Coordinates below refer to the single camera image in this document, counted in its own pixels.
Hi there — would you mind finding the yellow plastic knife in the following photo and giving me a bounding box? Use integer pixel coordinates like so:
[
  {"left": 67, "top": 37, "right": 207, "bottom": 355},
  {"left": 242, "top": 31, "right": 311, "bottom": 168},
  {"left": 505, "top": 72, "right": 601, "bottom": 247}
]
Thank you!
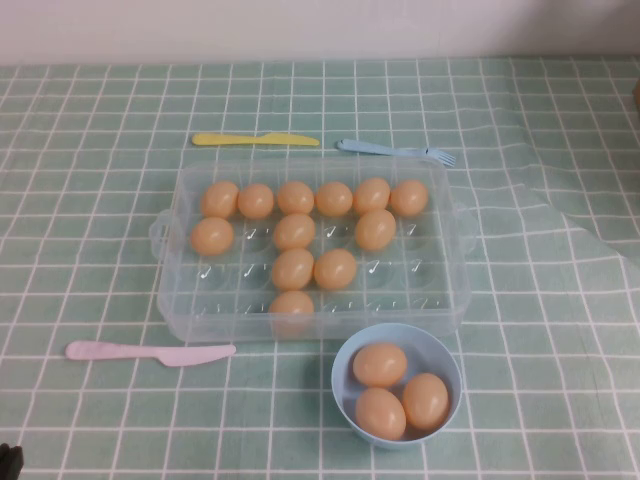
[{"left": 191, "top": 132, "right": 321, "bottom": 148}]

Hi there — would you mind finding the light blue bowl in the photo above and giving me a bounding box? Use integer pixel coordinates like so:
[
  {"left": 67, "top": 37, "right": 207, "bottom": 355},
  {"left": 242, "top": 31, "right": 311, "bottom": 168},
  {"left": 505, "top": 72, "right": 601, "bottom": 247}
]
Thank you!
[{"left": 331, "top": 322, "right": 463, "bottom": 452}]

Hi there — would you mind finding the green checked tablecloth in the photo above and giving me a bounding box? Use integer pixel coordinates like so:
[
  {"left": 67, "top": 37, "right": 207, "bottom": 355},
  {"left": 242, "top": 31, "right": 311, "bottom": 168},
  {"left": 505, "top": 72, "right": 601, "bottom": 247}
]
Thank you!
[{"left": 0, "top": 54, "right": 640, "bottom": 480}]

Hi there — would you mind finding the light blue plastic fork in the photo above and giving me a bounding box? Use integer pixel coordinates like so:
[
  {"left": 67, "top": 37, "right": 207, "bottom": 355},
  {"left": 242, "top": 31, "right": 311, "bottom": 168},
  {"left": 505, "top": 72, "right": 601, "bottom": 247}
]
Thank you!
[{"left": 335, "top": 138, "right": 457, "bottom": 168}]

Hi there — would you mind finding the orange plastic egg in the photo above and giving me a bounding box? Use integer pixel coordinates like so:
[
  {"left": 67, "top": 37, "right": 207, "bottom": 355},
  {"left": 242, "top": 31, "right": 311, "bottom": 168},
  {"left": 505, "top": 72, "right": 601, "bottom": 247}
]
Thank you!
[
  {"left": 189, "top": 216, "right": 235, "bottom": 257},
  {"left": 313, "top": 248, "right": 358, "bottom": 291},
  {"left": 354, "top": 387, "right": 408, "bottom": 442},
  {"left": 389, "top": 179, "right": 430, "bottom": 218},
  {"left": 314, "top": 181, "right": 354, "bottom": 218},
  {"left": 352, "top": 177, "right": 392, "bottom": 216},
  {"left": 401, "top": 372, "right": 451, "bottom": 432},
  {"left": 237, "top": 182, "right": 276, "bottom": 220},
  {"left": 272, "top": 213, "right": 317, "bottom": 252},
  {"left": 268, "top": 290, "right": 316, "bottom": 317},
  {"left": 270, "top": 248, "right": 316, "bottom": 292},
  {"left": 353, "top": 342, "right": 409, "bottom": 388},
  {"left": 200, "top": 180, "right": 241, "bottom": 219},
  {"left": 354, "top": 208, "right": 398, "bottom": 252},
  {"left": 276, "top": 180, "right": 316, "bottom": 216}
]

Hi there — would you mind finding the transparent plastic egg box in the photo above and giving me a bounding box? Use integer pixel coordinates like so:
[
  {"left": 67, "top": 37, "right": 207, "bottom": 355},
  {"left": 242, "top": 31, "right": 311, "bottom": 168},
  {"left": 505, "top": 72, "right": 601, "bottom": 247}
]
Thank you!
[{"left": 148, "top": 157, "right": 477, "bottom": 344}]

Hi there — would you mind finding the pink plastic knife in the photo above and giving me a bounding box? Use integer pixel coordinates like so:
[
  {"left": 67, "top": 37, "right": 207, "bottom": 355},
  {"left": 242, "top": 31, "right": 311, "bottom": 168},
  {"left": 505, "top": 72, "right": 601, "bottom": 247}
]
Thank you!
[{"left": 64, "top": 340, "right": 237, "bottom": 369}]

